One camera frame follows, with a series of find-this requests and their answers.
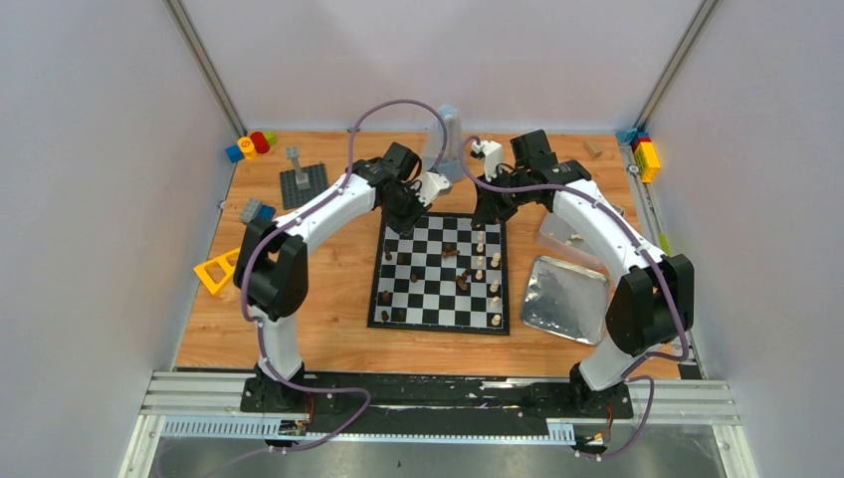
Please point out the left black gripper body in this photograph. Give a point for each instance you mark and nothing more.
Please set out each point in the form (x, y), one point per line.
(405, 215)

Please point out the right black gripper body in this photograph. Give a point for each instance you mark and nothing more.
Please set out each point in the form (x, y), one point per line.
(504, 204)

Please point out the black white chessboard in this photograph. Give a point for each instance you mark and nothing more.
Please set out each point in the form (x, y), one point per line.
(416, 285)

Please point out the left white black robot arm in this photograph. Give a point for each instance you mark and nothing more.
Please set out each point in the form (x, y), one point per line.
(272, 272)

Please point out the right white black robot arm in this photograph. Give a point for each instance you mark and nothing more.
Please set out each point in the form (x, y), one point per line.
(652, 308)

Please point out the dark fallen chess piece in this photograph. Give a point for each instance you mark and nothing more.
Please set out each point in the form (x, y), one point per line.
(461, 283)

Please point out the clear plastic container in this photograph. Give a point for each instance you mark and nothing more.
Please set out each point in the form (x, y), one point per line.
(560, 237)

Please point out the grey lego tower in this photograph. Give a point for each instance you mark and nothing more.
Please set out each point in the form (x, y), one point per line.
(301, 178)

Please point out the grey lego baseplate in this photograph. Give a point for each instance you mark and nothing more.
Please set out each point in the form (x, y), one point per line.
(294, 193)

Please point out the silver metal tray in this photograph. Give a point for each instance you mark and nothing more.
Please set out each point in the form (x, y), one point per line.
(565, 300)

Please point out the small wooden block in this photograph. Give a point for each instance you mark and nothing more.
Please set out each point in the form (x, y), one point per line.
(592, 149)

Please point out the blue grey lego brick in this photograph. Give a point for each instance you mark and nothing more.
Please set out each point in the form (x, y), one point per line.
(256, 208)

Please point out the colourful toy blocks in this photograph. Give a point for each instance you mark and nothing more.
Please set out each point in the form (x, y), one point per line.
(251, 146)

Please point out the stacked lego bricks right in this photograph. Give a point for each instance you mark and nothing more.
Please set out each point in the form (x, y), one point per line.
(644, 152)

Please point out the yellow plastic triangle toy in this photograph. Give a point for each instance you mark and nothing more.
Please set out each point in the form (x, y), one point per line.
(216, 273)

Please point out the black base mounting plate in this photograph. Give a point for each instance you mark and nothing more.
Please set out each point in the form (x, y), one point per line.
(392, 403)

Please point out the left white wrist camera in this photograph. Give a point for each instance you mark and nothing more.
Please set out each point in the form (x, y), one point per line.
(432, 185)

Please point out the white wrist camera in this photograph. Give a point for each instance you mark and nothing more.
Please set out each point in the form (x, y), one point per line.
(432, 185)
(492, 155)

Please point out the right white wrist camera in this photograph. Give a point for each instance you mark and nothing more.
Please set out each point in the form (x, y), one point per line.
(492, 155)

